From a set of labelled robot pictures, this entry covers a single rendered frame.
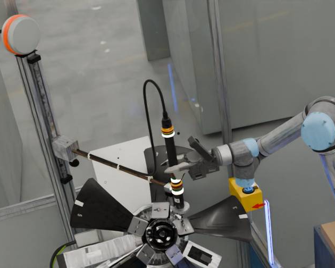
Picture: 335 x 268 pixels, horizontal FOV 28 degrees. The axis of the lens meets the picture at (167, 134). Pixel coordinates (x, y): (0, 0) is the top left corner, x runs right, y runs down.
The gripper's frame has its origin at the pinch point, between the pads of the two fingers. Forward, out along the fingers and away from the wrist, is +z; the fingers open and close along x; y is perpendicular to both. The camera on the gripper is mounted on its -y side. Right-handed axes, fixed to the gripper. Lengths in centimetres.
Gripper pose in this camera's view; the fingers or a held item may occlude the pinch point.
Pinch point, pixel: (165, 166)
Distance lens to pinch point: 244.4
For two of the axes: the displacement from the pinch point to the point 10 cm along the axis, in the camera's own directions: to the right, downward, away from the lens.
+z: -9.5, 2.5, -1.6
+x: -2.7, -4.8, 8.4
